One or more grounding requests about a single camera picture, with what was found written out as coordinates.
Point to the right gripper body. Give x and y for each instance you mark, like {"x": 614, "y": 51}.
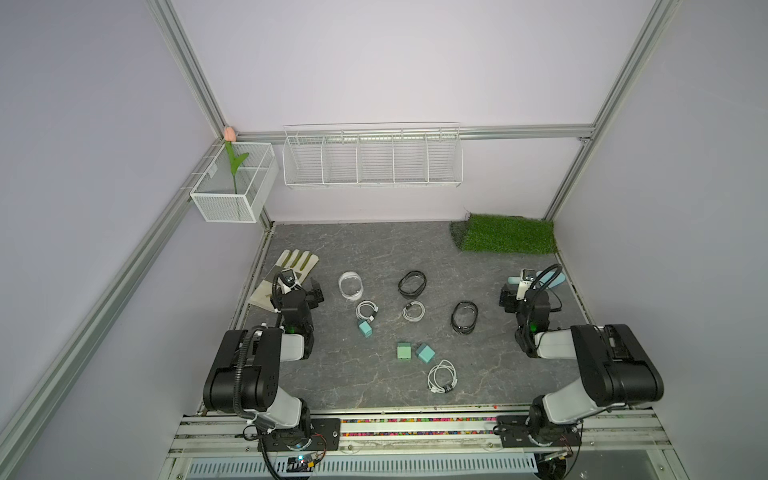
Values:
{"x": 520, "y": 300}

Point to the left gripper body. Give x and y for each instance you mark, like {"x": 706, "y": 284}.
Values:
{"x": 297, "y": 294}

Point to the clear round pouch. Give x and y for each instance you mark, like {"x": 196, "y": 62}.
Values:
{"x": 351, "y": 286}

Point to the teal charger cube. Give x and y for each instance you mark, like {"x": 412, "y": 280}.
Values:
{"x": 425, "y": 353}
{"x": 365, "y": 329}

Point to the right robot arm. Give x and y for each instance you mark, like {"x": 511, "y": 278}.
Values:
{"x": 614, "y": 369}

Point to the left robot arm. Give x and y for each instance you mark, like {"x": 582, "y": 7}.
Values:
{"x": 245, "y": 374}

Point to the teal garden trowel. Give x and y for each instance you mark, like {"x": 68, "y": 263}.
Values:
{"x": 545, "y": 279}

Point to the green artificial grass mat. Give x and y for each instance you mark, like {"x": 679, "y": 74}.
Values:
{"x": 504, "y": 234}

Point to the green charger cube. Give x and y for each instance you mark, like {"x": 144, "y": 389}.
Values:
{"x": 403, "y": 351}

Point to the white mesh box basket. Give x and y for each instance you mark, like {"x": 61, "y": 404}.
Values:
{"x": 213, "y": 192}

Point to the artificial pink tulip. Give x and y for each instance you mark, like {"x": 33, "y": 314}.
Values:
{"x": 235, "y": 160}

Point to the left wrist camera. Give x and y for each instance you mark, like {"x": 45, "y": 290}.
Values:
{"x": 287, "y": 280}

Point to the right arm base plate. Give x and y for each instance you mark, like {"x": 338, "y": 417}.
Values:
{"x": 518, "y": 431}

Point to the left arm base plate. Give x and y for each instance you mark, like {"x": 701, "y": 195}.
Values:
{"x": 317, "y": 434}

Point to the white wire shelf basket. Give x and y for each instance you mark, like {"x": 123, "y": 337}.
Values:
{"x": 373, "y": 155}

